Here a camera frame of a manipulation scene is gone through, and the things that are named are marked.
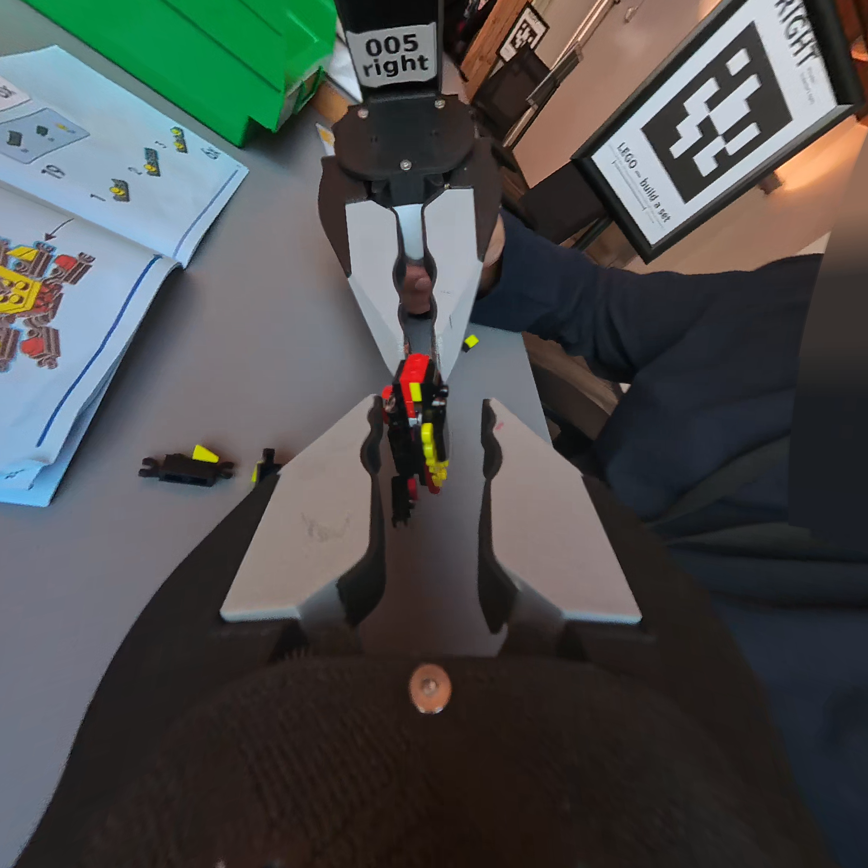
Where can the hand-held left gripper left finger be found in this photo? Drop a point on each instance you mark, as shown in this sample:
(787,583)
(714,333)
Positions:
(305,542)

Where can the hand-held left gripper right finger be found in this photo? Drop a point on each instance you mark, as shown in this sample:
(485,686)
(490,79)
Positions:
(556,542)

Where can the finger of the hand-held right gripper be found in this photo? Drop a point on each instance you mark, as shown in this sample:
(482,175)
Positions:
(369,258)
(458,258)

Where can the yellow black red lego model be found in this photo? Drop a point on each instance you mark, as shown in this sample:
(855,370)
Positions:
(413,420)

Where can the person's right forearm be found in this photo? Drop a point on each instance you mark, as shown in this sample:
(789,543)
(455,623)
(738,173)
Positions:
(610,312)

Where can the lego instruction booklet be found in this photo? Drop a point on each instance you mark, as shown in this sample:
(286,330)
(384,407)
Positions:
(102,237)

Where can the person's right hand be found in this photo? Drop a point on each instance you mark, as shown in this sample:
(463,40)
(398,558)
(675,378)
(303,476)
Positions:
(417,288)

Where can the small printed card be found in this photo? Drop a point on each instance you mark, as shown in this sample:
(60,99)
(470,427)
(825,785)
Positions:
(325,139)

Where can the black office chair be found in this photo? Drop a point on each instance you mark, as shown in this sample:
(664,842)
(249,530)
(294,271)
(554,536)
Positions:
(563,203)

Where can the small marker sign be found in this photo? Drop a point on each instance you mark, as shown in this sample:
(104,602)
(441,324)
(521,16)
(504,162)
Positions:
(525,34)

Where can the person's dark clothed body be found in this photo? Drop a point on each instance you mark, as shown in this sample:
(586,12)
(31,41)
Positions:
(712,475)

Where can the green plastic bin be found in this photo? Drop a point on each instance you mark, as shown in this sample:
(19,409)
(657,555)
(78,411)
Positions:
(203,61)

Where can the framed marker sign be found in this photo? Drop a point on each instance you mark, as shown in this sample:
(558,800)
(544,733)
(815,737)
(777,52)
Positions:
(719,122)

